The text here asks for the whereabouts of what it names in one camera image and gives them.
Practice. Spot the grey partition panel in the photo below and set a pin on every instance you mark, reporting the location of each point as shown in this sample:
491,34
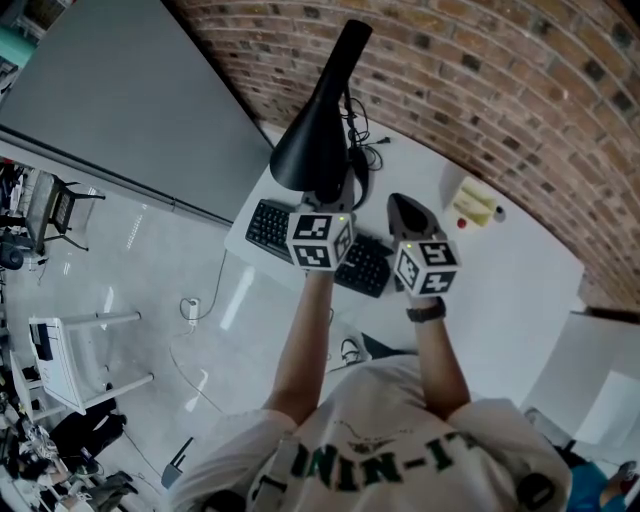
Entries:
125,100

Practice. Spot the black wristwatch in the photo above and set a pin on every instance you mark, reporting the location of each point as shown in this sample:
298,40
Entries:
425,313

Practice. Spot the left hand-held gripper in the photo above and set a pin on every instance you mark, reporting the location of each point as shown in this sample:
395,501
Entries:
315,245

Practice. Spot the white side table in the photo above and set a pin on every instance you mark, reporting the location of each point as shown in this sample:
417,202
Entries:
65,360

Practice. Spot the white cabinet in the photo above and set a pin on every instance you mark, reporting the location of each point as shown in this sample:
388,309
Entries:
590,370

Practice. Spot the black bag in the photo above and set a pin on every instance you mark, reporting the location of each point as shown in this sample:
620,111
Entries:
85,430

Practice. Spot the black keyboard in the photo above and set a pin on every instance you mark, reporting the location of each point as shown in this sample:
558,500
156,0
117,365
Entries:
267,227

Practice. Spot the black desk lamp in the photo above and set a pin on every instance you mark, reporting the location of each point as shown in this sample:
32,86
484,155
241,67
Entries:
312,130

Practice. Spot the black metal chair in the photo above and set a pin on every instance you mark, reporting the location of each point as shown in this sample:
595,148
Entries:
55,210

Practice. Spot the person's white printed t-shirt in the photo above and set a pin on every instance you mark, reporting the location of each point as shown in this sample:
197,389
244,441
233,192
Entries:
390,450

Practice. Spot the person's right forearm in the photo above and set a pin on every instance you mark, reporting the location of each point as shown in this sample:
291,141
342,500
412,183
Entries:
440,360

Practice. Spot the person's left forearm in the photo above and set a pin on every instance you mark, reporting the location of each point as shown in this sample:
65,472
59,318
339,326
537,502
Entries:
305,345

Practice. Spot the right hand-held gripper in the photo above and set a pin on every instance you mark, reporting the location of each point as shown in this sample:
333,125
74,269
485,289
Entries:
425,267

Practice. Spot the person's black and white shoe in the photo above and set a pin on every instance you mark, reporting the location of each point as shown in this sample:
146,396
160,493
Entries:
350,350

